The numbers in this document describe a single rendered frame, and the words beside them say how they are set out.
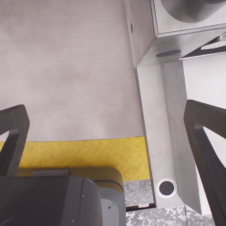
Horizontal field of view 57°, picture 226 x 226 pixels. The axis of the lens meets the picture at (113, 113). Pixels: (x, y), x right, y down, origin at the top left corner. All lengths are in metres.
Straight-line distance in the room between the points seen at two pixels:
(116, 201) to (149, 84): 0.38
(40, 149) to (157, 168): 0.56
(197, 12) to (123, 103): 0.40
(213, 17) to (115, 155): 0.76
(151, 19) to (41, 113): 0.45
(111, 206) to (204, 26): 0.59
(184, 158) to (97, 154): 0.50
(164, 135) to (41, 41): 0.41
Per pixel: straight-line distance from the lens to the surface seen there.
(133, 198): 0.99
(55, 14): 0.63
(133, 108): 0.58
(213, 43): 0.35
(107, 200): 0.70
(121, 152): 0.92
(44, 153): 0.96
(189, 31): 0.23
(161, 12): 0.23
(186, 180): 0.53
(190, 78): 0.45
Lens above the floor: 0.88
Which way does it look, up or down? 86 degrees down
